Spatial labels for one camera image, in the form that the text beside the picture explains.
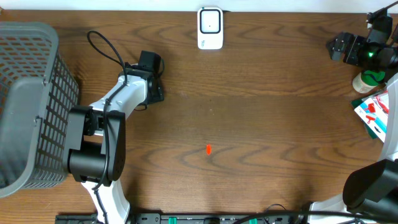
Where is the small red plastic fragment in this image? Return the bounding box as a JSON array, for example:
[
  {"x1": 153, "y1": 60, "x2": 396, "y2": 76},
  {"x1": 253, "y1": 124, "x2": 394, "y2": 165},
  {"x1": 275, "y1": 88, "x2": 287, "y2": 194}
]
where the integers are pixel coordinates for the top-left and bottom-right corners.
[{"x1": 206, "y1": 144, "x2": 212, "y2": 156}]

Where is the white barcode scanner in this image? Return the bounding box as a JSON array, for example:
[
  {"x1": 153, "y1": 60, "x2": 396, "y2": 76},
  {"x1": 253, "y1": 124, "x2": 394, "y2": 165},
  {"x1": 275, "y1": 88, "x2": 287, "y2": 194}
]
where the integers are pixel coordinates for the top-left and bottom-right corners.
[{"x1": 197, "y1": 7, "x2": 224, "y2": 50}]

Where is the grey plastic mesh basket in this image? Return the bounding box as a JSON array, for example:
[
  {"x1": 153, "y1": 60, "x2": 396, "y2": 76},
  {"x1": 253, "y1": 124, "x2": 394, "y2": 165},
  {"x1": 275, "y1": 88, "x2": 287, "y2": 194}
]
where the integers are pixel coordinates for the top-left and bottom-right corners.
[{"x1": 1, "y1": 22, "x2": 79, "y2": 197}]

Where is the green lid white jar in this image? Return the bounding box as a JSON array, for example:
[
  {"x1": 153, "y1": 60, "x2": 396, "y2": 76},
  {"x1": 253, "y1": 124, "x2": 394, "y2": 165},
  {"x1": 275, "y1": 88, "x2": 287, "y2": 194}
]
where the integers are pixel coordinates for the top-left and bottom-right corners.
[{"x1": 352, "y1": 70, "x2": 385, "y2": 93}]

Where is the green grip gloves package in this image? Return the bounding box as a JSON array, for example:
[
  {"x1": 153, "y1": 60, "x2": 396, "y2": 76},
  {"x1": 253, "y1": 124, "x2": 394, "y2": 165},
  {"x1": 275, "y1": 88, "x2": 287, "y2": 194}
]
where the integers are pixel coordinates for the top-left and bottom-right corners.
[{"x1": 351, "y1": 96, "x2": 387, "y2": 142}]

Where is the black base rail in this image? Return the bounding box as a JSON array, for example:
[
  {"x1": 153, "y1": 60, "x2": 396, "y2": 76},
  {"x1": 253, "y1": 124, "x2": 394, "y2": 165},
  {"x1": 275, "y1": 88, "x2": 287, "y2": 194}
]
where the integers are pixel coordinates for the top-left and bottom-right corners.
[{"x1": 55, "y1": 212, "x2": 368, "y2": 224}]

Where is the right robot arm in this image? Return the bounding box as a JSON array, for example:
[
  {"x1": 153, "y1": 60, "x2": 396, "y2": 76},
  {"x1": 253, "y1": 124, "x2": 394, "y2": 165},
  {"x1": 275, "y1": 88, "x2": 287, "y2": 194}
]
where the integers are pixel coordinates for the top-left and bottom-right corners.
[{"x1": 307, "y1": 31, "x2": 397, "y2": 223}]

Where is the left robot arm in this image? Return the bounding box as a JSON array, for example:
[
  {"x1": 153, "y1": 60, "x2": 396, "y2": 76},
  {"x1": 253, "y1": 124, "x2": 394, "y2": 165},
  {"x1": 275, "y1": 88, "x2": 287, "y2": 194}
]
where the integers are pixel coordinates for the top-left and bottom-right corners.
[{"x1": 62, "y1": 51, "x2": 164, "y2": 223}]

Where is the red dustpan brush package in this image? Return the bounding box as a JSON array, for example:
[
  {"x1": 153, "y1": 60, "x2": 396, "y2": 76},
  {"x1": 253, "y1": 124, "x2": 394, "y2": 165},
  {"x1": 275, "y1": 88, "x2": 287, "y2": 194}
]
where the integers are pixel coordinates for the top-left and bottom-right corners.
[{"x1": 354, "y1": 90, "x2": 389, "y2": 142}]

